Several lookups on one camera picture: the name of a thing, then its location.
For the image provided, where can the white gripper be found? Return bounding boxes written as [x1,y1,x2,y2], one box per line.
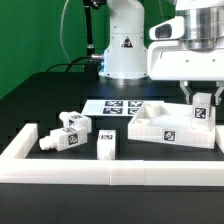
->
[147,39,224,105]

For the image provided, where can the white square tabletop part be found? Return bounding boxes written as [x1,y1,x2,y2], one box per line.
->
[128,102,216,149]

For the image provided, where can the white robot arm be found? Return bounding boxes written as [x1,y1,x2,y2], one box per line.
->
[99,0,224,103]

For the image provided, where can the white sheet with markers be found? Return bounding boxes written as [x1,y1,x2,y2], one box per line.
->
[81,99,166,118]

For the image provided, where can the white U-shaped fence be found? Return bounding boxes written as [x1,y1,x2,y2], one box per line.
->
[0,123,224,186]

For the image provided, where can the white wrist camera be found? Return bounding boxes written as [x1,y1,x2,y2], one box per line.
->
[149,16,185,41]

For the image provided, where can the black cables on table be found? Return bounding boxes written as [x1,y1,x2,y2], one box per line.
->
[45,55,105,73]

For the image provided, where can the black camera pole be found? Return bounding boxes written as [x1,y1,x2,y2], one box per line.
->
[82,0,107,56]

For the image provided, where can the grey hanging cable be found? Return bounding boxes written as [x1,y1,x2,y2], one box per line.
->
[59,0,73,64]

